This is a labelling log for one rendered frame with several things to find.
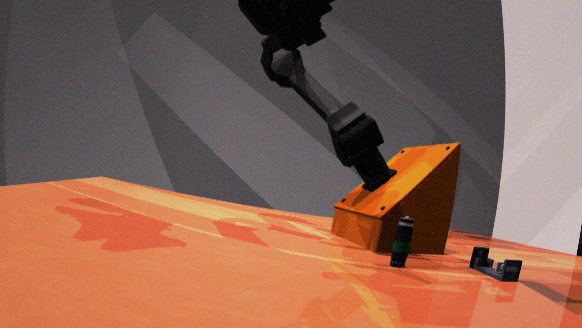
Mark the black cylindrical battery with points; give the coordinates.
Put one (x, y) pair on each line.
(402, 242)

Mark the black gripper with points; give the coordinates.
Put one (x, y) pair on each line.
(268, 16)

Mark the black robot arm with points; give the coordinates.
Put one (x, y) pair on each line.
(353, 132)

